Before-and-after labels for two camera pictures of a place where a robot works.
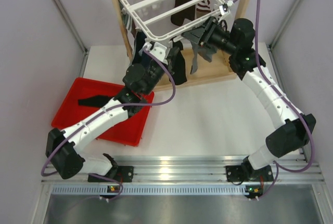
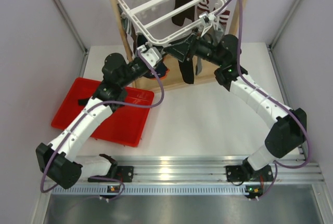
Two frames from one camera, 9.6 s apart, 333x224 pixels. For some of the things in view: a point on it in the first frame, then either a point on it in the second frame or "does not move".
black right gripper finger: [194, 34] → [178, 51]
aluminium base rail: [189, 175] does not move
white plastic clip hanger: [162, 7] does not move
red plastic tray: [68, 109] does not move
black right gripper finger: [194, 34] → [194, 37]
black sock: [179, 75] → [187, 69]
